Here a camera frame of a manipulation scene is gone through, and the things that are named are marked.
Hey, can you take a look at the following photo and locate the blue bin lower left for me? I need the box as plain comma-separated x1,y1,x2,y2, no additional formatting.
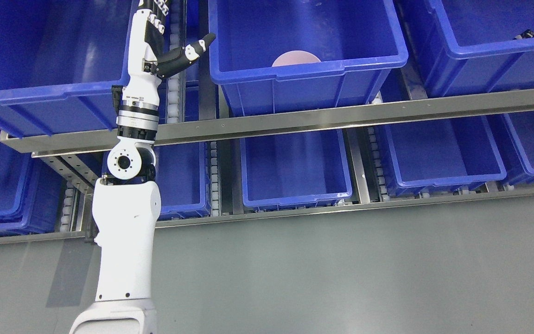
0,142,65,237

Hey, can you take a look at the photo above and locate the steel shelf rack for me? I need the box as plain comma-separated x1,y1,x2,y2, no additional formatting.
0,63,534,244

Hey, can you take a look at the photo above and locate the blue bin upper right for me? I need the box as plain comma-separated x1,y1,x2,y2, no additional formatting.
394,0,534,98

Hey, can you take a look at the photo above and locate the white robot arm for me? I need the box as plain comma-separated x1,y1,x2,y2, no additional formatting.
70,83,161,334

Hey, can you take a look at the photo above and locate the blue bin upper middle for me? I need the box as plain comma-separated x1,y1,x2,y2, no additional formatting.
208,0,408,116

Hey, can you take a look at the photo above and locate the blue bin lower centre-left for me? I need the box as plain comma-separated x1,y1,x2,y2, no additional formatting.
102,87,212,220

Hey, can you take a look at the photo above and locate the blue bin lower middle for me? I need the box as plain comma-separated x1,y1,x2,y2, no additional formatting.
240,129,353,211

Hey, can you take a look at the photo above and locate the blue bin upper left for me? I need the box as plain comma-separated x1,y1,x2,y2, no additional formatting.
0,0,175,138

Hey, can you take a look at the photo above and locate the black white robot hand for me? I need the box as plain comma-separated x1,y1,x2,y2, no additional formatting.
121,0,216,106

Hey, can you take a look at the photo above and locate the pink bowl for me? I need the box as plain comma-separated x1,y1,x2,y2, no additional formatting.
271,50,321,67

